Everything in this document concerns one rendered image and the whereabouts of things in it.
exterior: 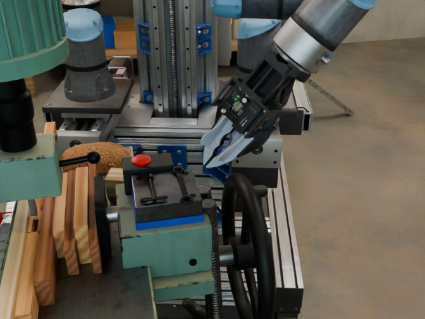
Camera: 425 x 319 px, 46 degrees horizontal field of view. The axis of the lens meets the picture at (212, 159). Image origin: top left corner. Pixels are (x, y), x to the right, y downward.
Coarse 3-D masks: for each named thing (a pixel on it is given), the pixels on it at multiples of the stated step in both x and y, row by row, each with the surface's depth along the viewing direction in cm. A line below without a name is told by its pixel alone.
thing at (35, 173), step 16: (48, 144) 72; (0, 160) 68; (16, 160) 68; (32, 160) 69; (48, 160) 69; (0, 176) 69; (16, 176) 69; (32, 176) 70; (48, 176) 70; (0, 192) 70; (16, 192) 71; (32, 192) 71; (48, 192) 72
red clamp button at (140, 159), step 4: (136, 156) 78; (140, 156) 77; (144, 156) 77; (148, 156) 78; (132, 160) 77; (136, 160) 77; (140, 160) 77; (144, 160) 77; (148, 160) 77; (136, 164) 76; (140, 164) 76; (144, 164) 76; (148, 164) 77
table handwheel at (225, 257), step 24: (240, 192) 83; (264, 216) 79; (240, 240) 89; (264, 240) 77; (240, 264) 88; (264, 264) 76; (240, 288) 99; (264, 288) 77; (240, 312) 94; (264, 312) 78
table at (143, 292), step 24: (120, 264) 75; (72, 288) 71; (96, 288) 71; (120, 288) 71; (144, 288) 71; (168, 288) 75; (192, 288) 76; (48, 312) 67; (72, 312) 67; (96, 312) 67; (120, 312) 67; (144, 312) 67
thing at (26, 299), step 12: (48, 132) 102; (36, 228) 80; (36, 240) 74; (24, 252) 71; (36, 252) 71; (24, 264) 69; (24, 276) 67; (24, 288) 65; (24, 300) 64; (36, 300) 66; (24, 312) 62; (36, 312) 66
